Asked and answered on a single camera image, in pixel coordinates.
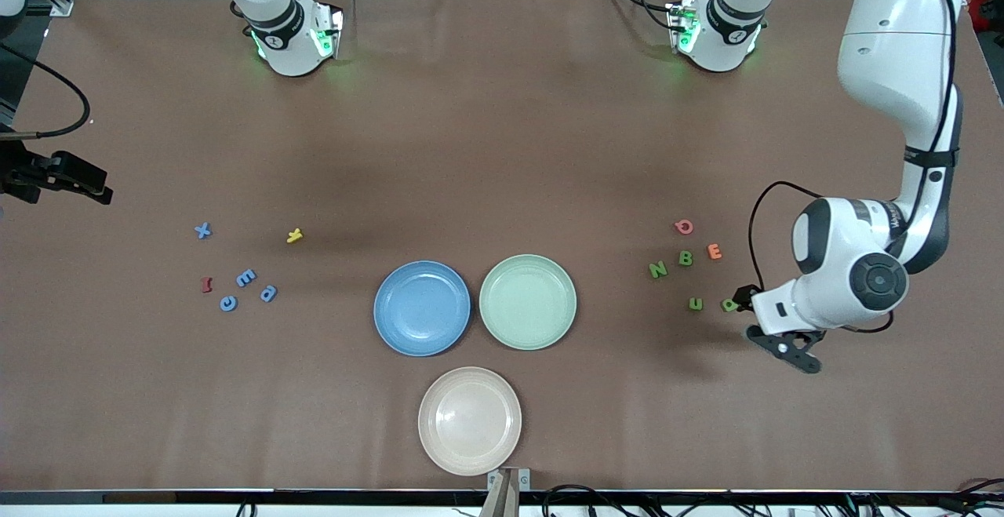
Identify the metal bracket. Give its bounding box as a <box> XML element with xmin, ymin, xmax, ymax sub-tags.
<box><xmin>480</xmin><ymin>468</ymin><xmax>532</xmax><ymax>517</ymax></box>

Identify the black camera cable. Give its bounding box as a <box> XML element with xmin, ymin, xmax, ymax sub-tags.
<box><xmin>748</xmin><ymin>0</ymin><xmax>964</xmax><ymax>335</ymax></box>
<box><xmin>0</xmin><ymin>42</ymin><xmax>90</xmax><ymax>139</ymax></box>

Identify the beige plate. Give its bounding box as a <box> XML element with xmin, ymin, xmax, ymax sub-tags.
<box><xmin>417</xmin><ymin>366</ymin><xmax>523</xmax><ymax>477</ymax></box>

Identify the brown table cover sheet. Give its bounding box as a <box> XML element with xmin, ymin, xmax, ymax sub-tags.
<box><xmin>0</xmin><ymin>0</ymin><xmax>1004</xmax><ymax>494</ymax></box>

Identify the light green plate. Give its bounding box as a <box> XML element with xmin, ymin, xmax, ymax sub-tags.
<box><xmin>478</xmin><ymin>253</ymin><xmax>578</xmax><ymax>351</ymax></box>

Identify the red object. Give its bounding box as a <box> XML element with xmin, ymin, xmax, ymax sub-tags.
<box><xmin>971</xmin><ymin>0</ymin><xmax>1004</xmax><ymax>33</ymax></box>

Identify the blue plate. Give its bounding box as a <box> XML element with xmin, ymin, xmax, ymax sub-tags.
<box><xmin>373</xmin><ymin>260</ymin><xmax>471</xmax><ymax>358</ymax></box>

